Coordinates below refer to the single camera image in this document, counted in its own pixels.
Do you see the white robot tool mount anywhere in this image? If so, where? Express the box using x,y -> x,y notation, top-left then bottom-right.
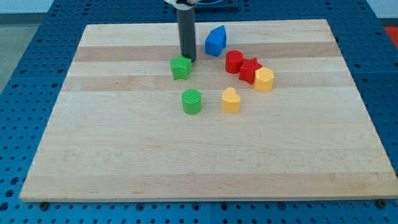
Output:
164,0 -> 198,10

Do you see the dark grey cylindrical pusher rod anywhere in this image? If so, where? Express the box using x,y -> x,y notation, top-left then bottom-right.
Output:
177,8 -> 197,62

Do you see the blue cube block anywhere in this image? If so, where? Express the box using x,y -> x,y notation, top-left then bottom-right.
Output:
205,33 -> 226,57

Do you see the blue triangle block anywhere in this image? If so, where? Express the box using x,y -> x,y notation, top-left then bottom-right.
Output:
210,26 -> 227,48

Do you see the green star block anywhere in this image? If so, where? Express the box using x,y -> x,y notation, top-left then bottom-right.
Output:
170,55 -> 192,80

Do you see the red cylinder block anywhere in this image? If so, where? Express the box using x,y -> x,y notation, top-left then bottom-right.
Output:
225,50 -> 244,74

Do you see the green cylinder block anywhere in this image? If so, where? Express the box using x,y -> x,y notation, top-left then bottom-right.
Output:
182,89 -> 201,115

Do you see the red star block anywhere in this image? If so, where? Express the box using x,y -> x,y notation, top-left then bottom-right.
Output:
239,58 -> 262,85

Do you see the yellow heart block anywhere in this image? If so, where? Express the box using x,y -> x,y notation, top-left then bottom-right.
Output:
221,87 -> 241,114

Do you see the yellow hexagon block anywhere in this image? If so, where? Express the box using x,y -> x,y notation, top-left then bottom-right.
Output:
254,67 -> 274,93

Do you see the light wooden board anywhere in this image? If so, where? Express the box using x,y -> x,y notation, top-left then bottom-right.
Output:
19,19 -> 397,202

